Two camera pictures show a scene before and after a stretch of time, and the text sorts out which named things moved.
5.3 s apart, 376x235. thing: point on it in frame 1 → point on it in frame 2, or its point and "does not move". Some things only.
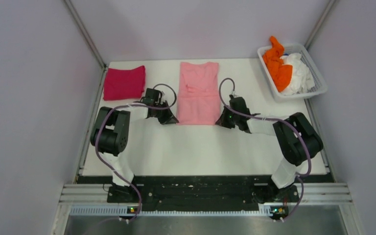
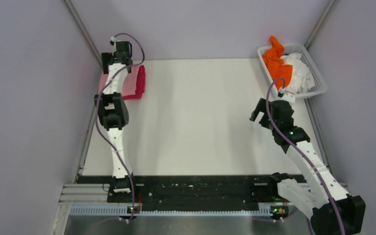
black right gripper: x=222 y=121 → x=261 y=107
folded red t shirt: x=124 y=84 does not move
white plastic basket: x=320 y=86 does not move
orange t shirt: x=281 y=74 does not move
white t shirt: x=301 y=80 does not move
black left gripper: x=169 y=118 → x=105 y=57
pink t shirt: x=198 y=98 → x=130 y=87
